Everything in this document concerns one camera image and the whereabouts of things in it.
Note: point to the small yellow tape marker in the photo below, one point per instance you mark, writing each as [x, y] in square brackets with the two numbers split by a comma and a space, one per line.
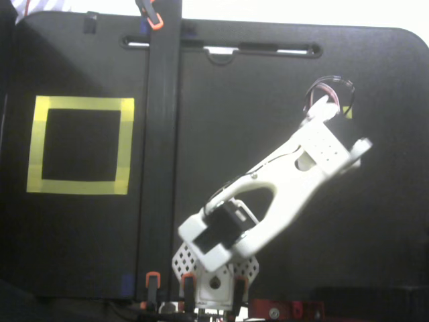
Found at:
[349, 114]

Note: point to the dark blue tape piece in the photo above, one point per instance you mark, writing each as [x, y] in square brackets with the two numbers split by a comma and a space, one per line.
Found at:
[127, 285]
[90, 25]

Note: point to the red angle bracket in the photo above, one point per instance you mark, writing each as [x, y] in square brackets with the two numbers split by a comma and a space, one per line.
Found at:
[261, 307]

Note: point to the yellow tape square outline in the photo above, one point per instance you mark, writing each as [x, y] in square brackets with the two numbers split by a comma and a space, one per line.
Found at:
[80, 102]

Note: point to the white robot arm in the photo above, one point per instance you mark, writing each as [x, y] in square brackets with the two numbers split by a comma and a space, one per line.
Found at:
[285, 181]

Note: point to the white striped cloth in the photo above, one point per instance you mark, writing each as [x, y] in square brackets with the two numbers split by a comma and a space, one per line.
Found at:
[50, 4]

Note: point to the orange black spring clamp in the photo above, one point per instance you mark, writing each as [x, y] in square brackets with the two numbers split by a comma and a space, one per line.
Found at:
[152, 18]
[240, 295]
[188, 292]
[153, 288]

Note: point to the long black flat strip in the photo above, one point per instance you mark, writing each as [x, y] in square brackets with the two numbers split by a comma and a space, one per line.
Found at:
[162, 134]

